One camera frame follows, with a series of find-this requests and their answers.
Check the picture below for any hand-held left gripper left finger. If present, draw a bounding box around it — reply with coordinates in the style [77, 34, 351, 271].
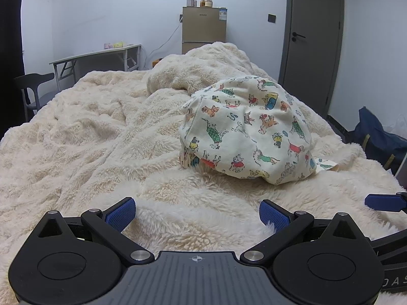
[38, 197, 155, 264]

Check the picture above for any animal print cream garment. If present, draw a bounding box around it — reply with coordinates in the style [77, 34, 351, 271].
[179, 74, 339, 185]

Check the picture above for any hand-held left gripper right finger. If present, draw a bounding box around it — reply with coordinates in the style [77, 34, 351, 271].
[239, 199, 358, 264]

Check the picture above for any white power cord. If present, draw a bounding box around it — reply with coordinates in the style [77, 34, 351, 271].
[149, 22, 182, 68]

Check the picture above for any dark grey chair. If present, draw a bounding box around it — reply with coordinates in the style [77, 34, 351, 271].
[13, 72, 58, 123]

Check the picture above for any fluffy cream blanket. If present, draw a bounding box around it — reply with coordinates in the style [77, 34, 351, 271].
[0, 41, 407, 305]

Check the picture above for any small brown fridge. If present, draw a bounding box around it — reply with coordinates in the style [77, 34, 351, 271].
[182, 6, 228, 54]

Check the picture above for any grey door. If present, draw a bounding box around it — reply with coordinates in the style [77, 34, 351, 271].
[278, 0, 345, 119]

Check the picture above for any white folding table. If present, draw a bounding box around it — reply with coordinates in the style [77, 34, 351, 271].
[49, 44, 142, 89]

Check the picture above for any black curtain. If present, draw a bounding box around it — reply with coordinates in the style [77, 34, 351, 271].
[0, 0, 26, 124]

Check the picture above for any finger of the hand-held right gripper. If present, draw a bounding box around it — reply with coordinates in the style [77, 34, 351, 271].
[365, 191, 407, 214]

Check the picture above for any dark blue bag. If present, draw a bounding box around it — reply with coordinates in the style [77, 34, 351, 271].
[353, 106, 407, 175]

